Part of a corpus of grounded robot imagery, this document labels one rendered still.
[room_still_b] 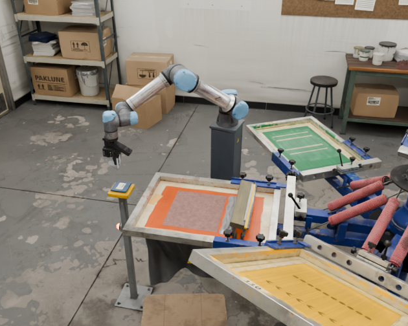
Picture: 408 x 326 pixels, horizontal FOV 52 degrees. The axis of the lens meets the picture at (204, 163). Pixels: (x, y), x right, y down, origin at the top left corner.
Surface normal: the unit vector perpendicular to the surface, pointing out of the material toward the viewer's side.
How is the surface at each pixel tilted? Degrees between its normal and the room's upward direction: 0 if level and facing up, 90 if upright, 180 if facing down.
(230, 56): 90
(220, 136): 90
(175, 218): 0
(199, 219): 0
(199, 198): 0
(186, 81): 86
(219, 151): 90
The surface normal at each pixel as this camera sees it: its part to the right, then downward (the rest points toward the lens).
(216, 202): 0.00, -0.86
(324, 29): -0.21, 0.49
